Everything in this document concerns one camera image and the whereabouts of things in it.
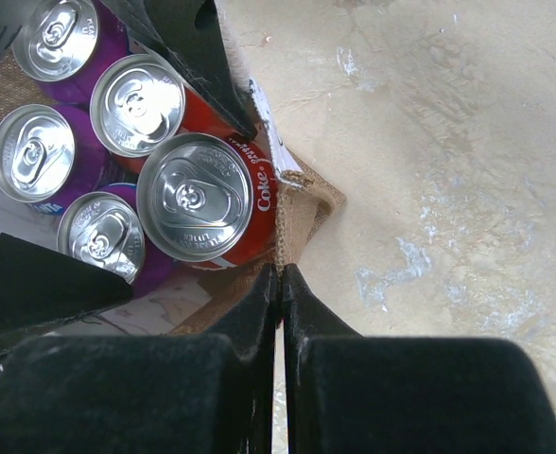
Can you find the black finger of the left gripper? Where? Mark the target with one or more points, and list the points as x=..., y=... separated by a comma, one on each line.
x=187, y=34
x=38, y=286

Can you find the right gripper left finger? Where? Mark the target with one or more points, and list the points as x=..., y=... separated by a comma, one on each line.
x=197, y=393

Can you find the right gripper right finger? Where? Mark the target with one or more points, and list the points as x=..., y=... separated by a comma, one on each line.
x=347, y=393

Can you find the purple soda can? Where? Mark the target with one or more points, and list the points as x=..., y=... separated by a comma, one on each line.
x=65, y=46
x=50, y=156
x=102, y=228

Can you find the red soda can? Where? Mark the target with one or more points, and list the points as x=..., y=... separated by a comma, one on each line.
x=139, y=102
x=209, y=202

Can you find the canvas bag with rope handles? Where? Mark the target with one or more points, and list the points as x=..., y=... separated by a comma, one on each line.
x=305, y=199

